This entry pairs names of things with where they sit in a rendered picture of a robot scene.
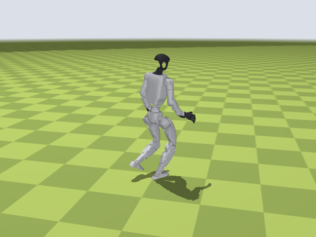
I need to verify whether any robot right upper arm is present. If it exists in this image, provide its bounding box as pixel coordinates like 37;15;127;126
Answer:
163;77;174;106

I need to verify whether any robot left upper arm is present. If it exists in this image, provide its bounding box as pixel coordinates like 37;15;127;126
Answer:
140;73;150;98

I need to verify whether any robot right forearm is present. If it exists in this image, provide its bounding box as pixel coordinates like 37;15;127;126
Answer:
171;99;185;117

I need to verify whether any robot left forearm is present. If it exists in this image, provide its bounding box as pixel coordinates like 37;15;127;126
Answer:
141;96;151;111

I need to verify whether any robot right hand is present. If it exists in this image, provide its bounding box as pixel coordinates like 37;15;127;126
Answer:
180;112;196;123

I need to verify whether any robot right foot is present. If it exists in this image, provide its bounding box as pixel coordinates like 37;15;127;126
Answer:
152;171;169;180

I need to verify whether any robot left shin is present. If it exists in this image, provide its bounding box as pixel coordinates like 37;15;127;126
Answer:
135;140;157;164

